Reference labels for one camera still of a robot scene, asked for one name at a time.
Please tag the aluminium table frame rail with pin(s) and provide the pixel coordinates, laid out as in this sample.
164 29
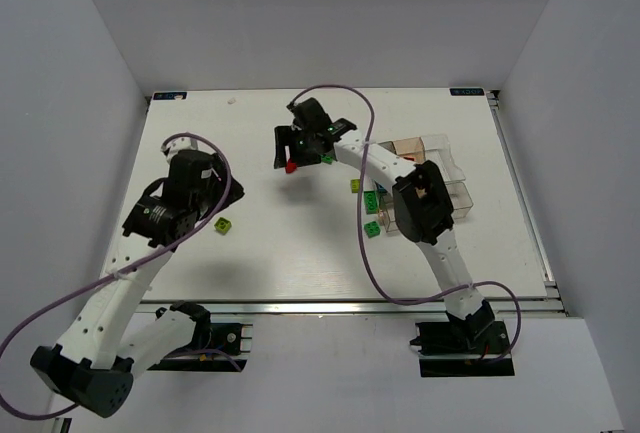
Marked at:
536 306

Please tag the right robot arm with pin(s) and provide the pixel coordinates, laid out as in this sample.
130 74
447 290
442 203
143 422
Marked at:
423 210

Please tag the smoky grey plastic tray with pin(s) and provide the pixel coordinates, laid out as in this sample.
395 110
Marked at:
382 188

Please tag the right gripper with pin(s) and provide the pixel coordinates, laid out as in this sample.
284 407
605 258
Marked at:
282 148

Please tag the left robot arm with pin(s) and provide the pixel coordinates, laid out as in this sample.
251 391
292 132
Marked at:
94 363

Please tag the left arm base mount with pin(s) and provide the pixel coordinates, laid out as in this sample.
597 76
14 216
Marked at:
216 345

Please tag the long green lego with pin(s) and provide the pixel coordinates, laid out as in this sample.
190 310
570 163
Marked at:
370 201

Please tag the clear plastic base box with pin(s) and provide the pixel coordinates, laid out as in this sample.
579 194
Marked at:
458 193

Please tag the lime square lego centre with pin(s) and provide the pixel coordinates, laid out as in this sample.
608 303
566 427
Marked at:
355 185

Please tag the green square lego bottom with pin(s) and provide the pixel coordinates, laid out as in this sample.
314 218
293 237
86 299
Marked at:
372 229

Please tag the lime square lego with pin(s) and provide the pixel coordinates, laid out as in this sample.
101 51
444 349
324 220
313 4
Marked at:
355 185
222 225

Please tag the red sloped lego brick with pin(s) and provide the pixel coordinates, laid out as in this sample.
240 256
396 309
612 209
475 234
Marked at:
290 167

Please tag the lime square lego left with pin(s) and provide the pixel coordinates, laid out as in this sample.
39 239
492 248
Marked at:
222 225

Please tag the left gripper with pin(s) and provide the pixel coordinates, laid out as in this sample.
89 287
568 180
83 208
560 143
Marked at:
228 192

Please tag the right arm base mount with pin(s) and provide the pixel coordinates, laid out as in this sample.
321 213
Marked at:
442 353

